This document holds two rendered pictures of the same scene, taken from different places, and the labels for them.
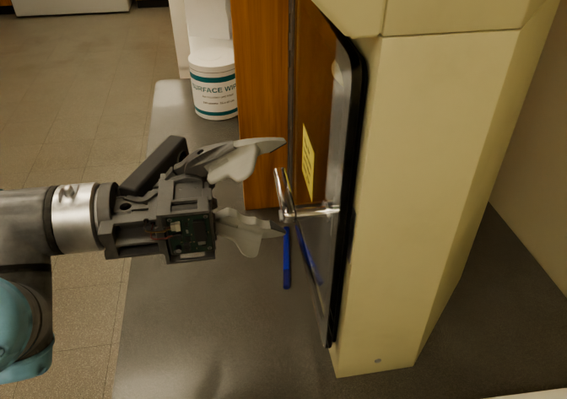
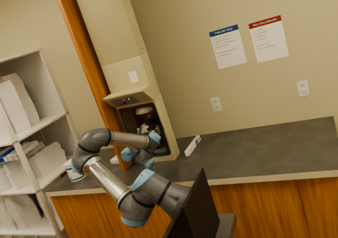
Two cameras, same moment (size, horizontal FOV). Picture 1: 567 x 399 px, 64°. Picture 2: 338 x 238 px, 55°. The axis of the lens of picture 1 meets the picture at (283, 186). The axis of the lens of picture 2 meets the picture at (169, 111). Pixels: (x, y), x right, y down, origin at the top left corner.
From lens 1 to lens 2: 190 cm
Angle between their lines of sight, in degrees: 53
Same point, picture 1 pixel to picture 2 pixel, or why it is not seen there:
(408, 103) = (158, 104)
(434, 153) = (162, 109)
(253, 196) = (125, 165)
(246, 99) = not seen: hidden behind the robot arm
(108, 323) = not seen: outside the picture
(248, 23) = (110, 124)
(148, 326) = not seen: hidden behind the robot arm
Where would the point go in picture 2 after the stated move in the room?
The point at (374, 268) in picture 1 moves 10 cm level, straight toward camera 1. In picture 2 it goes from (167, 131) to (176, 131)
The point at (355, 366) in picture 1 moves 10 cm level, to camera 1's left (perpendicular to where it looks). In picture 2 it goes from (175, 155) to (168, 162)
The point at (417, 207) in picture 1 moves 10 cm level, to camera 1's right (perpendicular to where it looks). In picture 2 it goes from (165, 118) to (172, 112)
